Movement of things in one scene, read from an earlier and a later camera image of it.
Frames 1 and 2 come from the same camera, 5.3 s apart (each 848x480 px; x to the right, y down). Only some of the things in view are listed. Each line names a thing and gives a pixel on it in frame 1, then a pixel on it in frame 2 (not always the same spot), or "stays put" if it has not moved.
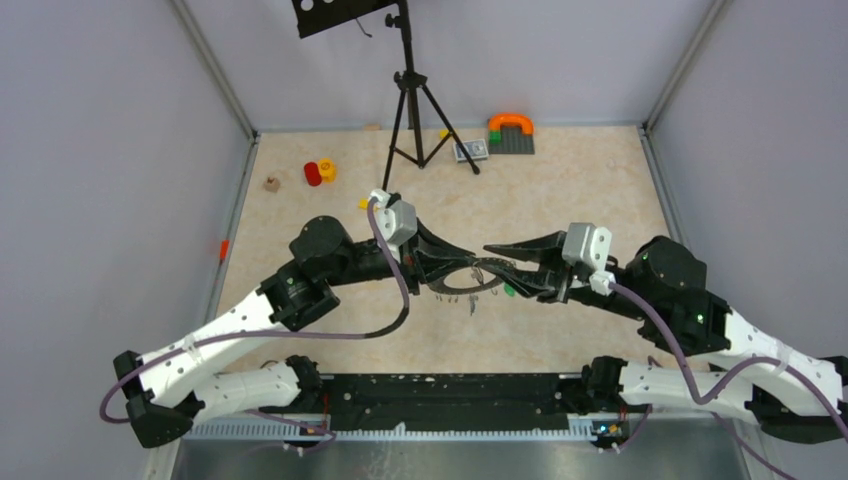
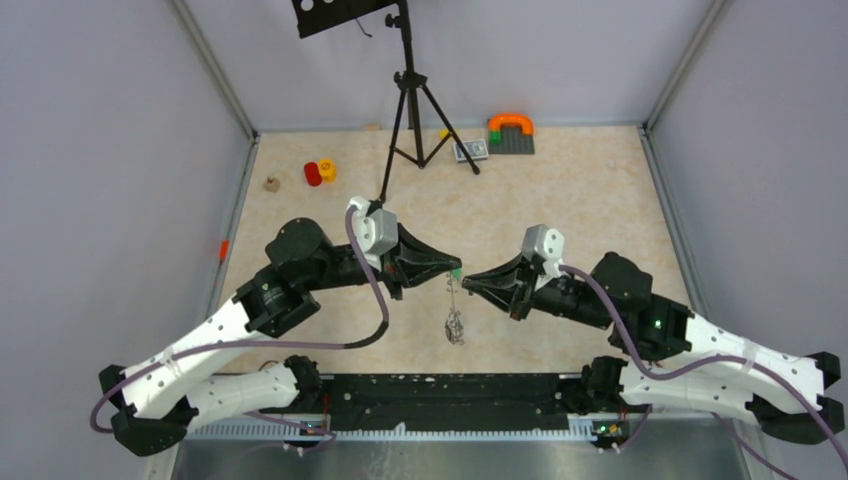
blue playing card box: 476,148 stays put
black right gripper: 549,285 -> 498,286
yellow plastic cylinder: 328,170 stays put
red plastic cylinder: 313,174 stays put
